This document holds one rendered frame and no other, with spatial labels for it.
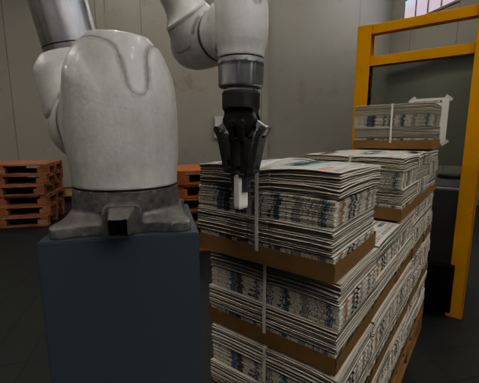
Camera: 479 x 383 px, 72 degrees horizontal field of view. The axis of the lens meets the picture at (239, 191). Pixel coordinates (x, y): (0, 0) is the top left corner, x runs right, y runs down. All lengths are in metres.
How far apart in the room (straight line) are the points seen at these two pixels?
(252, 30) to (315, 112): 7.37
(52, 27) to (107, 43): 0.22
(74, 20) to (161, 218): 0.39
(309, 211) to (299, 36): 7.50
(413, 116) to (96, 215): 1.60
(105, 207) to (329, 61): 7.96
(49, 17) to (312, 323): 0.79
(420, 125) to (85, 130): 1.60
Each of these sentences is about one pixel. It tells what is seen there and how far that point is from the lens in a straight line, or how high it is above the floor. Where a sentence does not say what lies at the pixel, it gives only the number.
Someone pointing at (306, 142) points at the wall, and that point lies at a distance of 7.89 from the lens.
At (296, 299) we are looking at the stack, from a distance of 0.81.
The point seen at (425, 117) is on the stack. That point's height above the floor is 1.22.
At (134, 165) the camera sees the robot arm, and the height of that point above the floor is 1.09.
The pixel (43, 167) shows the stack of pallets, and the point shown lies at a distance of 4.79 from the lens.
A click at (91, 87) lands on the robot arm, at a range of 0.47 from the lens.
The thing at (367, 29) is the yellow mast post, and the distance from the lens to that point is 2.54.
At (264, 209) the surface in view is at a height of 0.97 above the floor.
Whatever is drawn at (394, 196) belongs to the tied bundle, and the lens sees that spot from 1.27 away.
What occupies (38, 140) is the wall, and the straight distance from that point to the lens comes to 7.54.
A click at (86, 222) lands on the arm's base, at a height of 1.02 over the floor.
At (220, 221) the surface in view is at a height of 0.92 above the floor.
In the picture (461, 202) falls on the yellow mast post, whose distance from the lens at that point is 2.37.
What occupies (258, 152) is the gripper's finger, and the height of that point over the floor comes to 1.10.
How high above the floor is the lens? 1.13
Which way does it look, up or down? 10 degrees down
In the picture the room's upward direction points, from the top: straight up
